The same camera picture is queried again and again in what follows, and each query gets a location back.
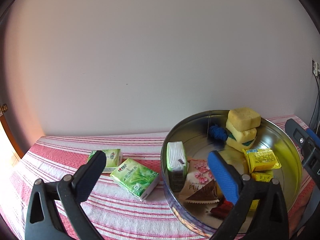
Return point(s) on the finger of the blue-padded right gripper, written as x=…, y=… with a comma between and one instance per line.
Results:
x=313, y=139

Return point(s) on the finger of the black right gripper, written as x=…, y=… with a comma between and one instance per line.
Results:
x=310, y=154

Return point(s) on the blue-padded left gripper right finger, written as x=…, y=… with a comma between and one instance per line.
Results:
x=270, y=220

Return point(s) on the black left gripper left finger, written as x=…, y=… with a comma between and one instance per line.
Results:
x=43, y=220

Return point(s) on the red snack packet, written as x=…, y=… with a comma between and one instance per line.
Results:
x=222, y=210

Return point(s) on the yellow snack packet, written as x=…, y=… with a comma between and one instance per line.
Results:
x=262, y=159
x=262, y=176

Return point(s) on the yellow porous sponge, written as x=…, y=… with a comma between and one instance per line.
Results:
x=236, y=159

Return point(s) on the pink floral snack packet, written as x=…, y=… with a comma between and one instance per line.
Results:
x=200, y=186

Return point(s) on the yellow sponge with green scourer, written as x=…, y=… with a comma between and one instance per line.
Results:
x=240, y=140

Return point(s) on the tan yellow sponge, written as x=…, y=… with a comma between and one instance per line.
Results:
x=244, y=118

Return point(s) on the green tissue pack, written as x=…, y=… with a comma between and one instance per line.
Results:
x=113, y=158
x=177, y=165
x=136, y=178

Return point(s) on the dark blue yarn ball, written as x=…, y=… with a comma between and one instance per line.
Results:
x=216, y=132

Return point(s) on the round blue cookie tin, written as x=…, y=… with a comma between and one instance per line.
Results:
x=193, y=132

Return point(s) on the wooden door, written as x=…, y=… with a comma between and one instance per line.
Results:
x=8, y=133

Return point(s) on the wall power socket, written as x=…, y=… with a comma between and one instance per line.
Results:
x=315, y=68

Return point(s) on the brass door handle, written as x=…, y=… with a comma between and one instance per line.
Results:
x=3, y=109

